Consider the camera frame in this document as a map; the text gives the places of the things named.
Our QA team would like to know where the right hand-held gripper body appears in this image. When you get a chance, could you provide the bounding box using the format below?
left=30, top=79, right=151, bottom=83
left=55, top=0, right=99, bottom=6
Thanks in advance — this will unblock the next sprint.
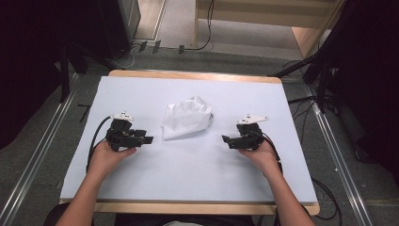
left=231, top=113, right=270, bottom=151

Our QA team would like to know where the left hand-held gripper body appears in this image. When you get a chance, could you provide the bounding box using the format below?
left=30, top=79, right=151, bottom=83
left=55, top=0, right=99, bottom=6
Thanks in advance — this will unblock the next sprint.
left=105, top=111, right=149, bottom=153

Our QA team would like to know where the white mesh laundry bag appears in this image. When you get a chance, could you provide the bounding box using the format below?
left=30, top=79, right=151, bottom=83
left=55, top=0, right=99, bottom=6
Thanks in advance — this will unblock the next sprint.
left=160, top=95, right=215, bottom=141

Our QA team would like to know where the person's right hand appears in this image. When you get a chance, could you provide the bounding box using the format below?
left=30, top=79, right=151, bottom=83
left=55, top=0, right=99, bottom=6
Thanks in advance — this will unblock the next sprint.
left=237, top=139, right=282, bottom=177

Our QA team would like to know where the person's left hand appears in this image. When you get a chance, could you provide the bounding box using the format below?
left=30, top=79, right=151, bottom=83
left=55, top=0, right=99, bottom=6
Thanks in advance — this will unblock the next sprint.
left=88, top=138, right=138, bottom=177

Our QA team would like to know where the white foam board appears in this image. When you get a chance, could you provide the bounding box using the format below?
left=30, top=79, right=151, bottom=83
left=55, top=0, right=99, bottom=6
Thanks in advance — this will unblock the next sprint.
left=59, top=75, right=318, bottom=204

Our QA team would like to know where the wooden table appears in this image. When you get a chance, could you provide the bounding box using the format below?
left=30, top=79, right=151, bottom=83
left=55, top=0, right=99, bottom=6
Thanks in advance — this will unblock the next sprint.
left=58, top=69, right=321, bottom=217

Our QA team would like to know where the person's dark clothing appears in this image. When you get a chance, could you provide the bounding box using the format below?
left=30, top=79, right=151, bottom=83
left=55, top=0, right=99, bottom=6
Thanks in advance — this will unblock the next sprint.
left=42, top=202, right=314, bottom=226

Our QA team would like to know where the dark cabinet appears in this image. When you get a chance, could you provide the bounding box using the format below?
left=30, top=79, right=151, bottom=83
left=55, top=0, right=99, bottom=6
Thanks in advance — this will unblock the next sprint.
left=96, top=0, right=142, bottom=61

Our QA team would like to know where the dark curtain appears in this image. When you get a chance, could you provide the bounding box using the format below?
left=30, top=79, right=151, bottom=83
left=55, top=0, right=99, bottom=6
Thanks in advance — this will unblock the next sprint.
left=0, top=0, right=104, bottom=151
left=326, top=0, right=399, bottom=186

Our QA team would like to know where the light wooden shelf unit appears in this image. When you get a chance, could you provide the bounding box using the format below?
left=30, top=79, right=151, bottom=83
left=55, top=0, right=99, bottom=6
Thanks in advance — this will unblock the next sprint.
left=193, top=0, right=346, bottom=59

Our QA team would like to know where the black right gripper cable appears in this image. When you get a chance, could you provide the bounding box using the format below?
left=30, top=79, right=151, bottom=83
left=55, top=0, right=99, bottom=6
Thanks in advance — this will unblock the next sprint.
left=250, top=129, right=284, bottom=175

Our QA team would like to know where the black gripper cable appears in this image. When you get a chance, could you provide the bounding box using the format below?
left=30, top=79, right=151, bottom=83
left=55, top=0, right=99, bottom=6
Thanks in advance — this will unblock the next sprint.
left=250, top=129, right=284, bottom=175
left=86, top=115, right=113, bottom=174

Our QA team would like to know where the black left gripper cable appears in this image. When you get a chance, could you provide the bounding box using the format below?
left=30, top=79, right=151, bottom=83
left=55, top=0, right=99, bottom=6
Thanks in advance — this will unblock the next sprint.
left=86, top=115, right=113, bottom=174

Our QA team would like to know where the white floor cable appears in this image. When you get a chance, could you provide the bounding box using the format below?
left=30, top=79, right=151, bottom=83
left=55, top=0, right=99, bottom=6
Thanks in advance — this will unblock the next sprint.
left=113, top=42, right=143, bottom=70

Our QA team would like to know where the metal floor rail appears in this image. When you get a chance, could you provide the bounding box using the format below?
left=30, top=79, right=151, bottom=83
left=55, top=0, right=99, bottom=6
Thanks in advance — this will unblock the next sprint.
left=304, top=85, right=375, bottom=226
left=0, top=73, right=80, bottom=226

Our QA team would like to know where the black floor cable loop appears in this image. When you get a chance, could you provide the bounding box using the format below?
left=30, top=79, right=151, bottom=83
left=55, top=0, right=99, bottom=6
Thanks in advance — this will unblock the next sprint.
left=310, top=177, right=343, bottom=221

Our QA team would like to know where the black metal frame stand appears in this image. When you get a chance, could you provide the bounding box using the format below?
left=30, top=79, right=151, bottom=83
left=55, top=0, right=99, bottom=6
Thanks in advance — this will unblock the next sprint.
left=267, top=0, right=357, bottom=115

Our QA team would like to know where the black hanging cable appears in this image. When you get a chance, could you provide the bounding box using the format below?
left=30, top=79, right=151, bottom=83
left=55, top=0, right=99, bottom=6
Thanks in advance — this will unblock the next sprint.
left=184, top=0, right=216, bottom=52

